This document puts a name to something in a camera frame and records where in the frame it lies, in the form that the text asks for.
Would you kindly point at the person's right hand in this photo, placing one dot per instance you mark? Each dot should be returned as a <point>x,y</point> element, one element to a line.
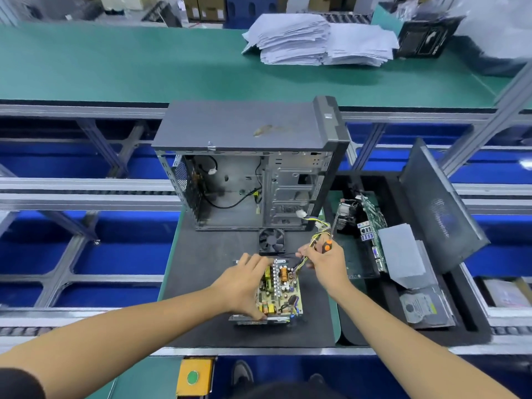
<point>328,266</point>

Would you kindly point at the person's left hand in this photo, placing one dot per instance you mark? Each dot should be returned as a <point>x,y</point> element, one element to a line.
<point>241,282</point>

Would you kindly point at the silver power supply unit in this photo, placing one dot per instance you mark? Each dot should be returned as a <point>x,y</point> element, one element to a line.
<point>249,319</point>

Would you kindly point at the power supply circuit board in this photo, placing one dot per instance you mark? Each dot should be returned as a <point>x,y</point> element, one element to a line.
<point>281,293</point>

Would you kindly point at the person's right forearm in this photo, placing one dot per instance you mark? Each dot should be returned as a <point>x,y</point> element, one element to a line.
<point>416,353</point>

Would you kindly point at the person's left forearm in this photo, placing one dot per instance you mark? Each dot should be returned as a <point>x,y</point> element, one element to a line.
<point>125,336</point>

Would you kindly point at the person's left shoe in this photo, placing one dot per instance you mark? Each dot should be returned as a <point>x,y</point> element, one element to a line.
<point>243,374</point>

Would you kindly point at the person's shoe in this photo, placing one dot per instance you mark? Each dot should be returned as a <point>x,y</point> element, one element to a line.
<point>243,374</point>
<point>316,380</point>

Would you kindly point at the person's right shoe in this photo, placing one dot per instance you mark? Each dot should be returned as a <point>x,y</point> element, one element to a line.
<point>316,380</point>

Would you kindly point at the person's black shirt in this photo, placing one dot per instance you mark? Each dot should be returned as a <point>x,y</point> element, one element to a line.
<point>8,386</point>

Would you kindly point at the dark grey foam mat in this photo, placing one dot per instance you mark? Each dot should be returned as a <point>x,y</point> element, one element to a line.
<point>195,270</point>

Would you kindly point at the green motherboard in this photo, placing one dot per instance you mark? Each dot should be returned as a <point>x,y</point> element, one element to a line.
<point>370,237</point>

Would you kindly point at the black cooling fan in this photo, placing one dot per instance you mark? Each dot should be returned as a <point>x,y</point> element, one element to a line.
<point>271,241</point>

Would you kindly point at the processor cooler with fan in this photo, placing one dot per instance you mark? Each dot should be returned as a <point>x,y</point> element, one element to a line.
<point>347,213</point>

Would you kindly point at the black foam tray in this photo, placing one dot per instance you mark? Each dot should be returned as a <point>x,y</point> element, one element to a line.
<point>374,316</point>

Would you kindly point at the silver optical drive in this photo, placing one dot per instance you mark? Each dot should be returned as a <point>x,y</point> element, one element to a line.
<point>406,253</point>

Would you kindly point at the silver hard drive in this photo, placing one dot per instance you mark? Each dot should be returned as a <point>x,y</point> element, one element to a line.
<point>425,305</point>

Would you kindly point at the yellow box with green button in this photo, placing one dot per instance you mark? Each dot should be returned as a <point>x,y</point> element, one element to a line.
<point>193,376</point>

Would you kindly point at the dark grey case side panel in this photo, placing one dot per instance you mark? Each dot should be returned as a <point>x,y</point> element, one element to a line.
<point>440,203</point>

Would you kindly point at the grey computer tower case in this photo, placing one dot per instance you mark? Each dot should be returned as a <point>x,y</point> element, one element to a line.
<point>241,124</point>

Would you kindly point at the stack of white papers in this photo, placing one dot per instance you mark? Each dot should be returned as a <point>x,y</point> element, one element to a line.
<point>316,41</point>

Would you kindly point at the clear plastic bag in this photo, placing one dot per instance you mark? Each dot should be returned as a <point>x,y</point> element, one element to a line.
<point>499,20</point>

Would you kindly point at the aluminium conveyor frame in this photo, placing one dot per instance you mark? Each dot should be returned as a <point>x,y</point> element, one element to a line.
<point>83,191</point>

